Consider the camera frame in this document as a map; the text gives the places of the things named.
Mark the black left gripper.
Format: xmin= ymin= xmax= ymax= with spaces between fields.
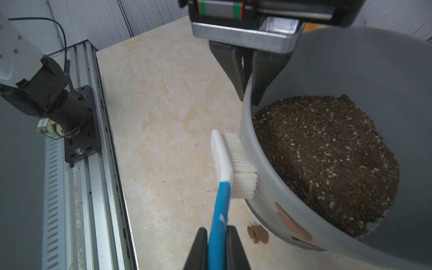
xmin=178 ymin=0 xmax=364 ymax=106

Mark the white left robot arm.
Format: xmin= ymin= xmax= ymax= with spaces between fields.
xmin=1 ymin=1 xmax=363 ymax=131

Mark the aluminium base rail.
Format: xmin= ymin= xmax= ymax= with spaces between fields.
xmin=42 ymin=40 xmax=139 ymax=270

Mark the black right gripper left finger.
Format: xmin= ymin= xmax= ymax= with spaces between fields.
xmin=183 ymin=227 xmax=208 ymax=270

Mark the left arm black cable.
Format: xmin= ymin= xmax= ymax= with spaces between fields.
xmin=7 ymin=16 xmax=75 ymax=93

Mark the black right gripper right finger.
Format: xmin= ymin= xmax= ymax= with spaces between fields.
xmin=226 ymin=226 xmax=251 ymax=270

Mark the grey ceramic plant pot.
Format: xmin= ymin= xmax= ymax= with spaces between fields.
xmin=241 ymin=27 xmax=432 ymax=270

